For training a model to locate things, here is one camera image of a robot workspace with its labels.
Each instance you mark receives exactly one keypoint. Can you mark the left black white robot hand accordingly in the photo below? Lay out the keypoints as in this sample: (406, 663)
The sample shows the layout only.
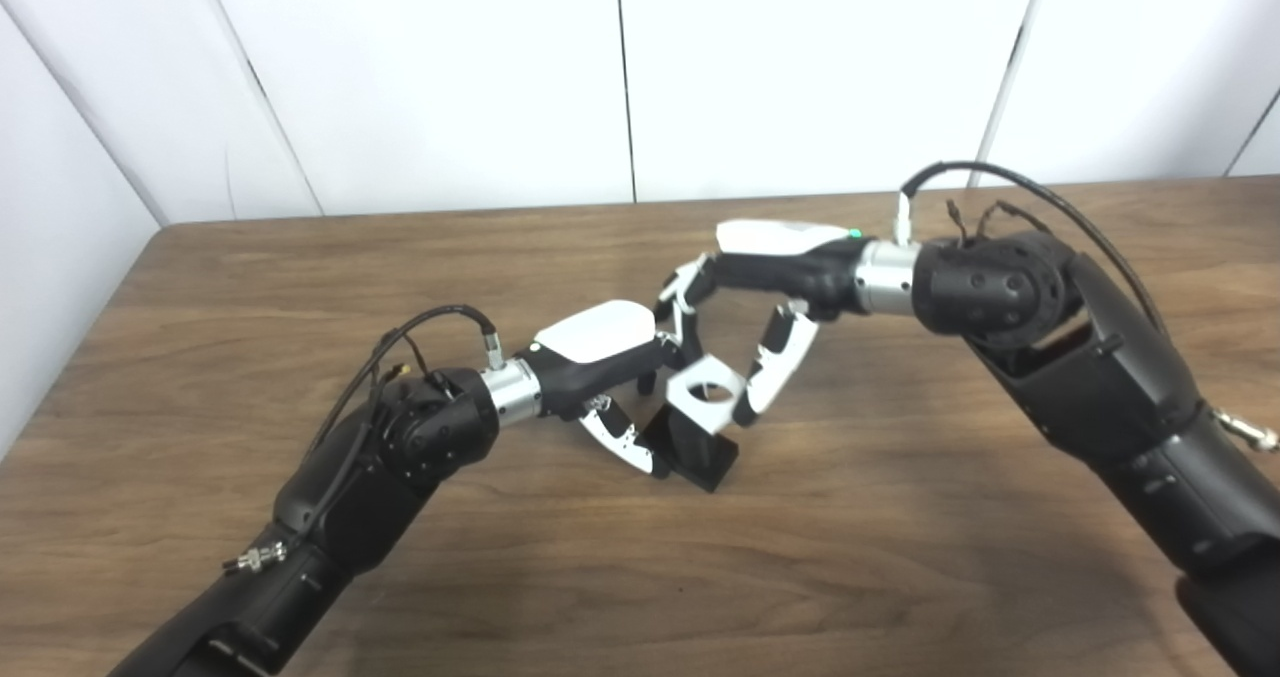
(590, 357)

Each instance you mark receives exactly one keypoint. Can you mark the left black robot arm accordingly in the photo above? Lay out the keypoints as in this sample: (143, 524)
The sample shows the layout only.
(360, 497)

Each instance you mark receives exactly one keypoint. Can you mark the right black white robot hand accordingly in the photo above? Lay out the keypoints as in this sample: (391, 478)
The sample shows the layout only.
(790, 262)

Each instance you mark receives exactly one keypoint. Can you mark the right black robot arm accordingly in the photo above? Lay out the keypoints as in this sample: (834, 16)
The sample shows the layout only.
(1100, 377)

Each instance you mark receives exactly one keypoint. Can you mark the black peg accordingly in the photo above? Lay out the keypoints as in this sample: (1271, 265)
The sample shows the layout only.
(700, 452)

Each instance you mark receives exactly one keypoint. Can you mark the white square piece with hole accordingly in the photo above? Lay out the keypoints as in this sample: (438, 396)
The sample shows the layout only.
(690, 409)

